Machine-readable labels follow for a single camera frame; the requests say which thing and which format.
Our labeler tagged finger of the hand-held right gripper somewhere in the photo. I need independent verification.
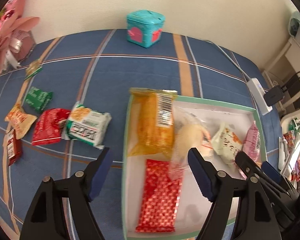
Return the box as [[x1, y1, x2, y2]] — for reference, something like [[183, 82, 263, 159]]
[[261, 161, 297, 194], [235, 151, 290, 198]]

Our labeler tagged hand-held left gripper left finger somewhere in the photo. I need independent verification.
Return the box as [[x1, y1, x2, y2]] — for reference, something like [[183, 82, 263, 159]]
[[20, 147, 112, 240]]

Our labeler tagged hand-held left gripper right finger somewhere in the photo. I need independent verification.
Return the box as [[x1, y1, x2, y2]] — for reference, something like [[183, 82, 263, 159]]
[[187, 147, 282, 240]]

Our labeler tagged pink snack packet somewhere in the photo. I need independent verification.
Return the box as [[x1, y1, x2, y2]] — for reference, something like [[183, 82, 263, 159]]
[[242, 121, 262, 163]]

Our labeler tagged cream packet with orange print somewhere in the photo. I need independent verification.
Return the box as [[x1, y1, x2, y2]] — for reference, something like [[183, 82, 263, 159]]
[[211, 122, 243, 165]]

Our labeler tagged white tray with green rim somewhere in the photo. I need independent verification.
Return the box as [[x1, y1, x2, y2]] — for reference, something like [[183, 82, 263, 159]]
[[122, 94, 268, 239]]

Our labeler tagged round bun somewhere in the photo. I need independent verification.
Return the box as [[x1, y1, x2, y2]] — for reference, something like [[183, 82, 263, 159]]
[[170, 107, 212, 178]]

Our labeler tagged red patterned wafer packet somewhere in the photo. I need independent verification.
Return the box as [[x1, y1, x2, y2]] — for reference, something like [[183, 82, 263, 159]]
[[135, 158, 185, 233]]

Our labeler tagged white green noodle packet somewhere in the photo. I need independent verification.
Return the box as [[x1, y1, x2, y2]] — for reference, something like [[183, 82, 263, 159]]
[[62, 102, 112, 150]]

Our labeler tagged red flower-print packet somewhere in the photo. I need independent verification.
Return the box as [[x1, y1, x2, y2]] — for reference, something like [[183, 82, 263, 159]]
[[31, 108, 72, 146]]

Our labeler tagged yellow cake packet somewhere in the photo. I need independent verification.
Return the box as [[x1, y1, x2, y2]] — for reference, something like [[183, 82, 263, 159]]
[[128, 87, 178, 159]]

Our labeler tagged dark red biscuit packet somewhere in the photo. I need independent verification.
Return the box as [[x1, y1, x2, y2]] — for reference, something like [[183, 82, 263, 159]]
[[6, 128, 23, 167]]

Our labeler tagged beige orange snack packet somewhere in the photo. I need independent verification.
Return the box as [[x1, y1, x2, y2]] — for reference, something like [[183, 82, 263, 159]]
[[4, 102, 38, 140]]

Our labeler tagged green snack packet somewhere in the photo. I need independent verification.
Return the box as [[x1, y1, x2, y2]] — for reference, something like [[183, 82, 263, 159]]
[[23, 86, 53, 113]]

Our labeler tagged small clear green-edged packet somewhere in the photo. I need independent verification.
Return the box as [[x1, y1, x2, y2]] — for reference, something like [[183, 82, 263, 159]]
[[23, 59, 43, 81]]

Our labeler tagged white power strip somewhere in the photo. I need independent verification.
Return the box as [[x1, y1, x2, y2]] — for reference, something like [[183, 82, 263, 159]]
[[246, 78, 273, 116]]

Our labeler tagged black charger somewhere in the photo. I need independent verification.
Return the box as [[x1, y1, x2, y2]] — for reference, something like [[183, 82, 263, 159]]
[[263, 85, 285, 108]]

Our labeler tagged beige cabinet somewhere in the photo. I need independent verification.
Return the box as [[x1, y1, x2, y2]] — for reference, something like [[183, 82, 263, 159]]
[[261, 36, 300, 110]]

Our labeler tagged blue plaid cloth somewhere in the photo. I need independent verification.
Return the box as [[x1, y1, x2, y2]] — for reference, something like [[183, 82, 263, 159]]
[[0, 28, 283, 240]]

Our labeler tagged white teal object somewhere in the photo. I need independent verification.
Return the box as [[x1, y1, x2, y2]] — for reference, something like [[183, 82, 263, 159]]
[[288, 11, 300, 37]]

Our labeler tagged pink translucent box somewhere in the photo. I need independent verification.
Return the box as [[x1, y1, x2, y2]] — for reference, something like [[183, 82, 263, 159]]
[[5, 29, 37, 66]]

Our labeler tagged teal cube tin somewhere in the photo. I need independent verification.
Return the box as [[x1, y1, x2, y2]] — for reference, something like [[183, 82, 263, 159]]
[[126, 9, 166, 49]]

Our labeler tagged pink flower bouquet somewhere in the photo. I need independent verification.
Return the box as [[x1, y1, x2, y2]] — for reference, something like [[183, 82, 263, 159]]
[[0, 0, 41, 76]]

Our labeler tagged black charger cable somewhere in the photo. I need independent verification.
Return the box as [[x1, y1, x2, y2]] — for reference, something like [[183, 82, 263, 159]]
[[280, 71, 300, 90]]

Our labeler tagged grey power strip cable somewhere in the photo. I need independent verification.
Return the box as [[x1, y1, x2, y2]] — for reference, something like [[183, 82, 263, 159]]
[[202, 39, 251, 81]]

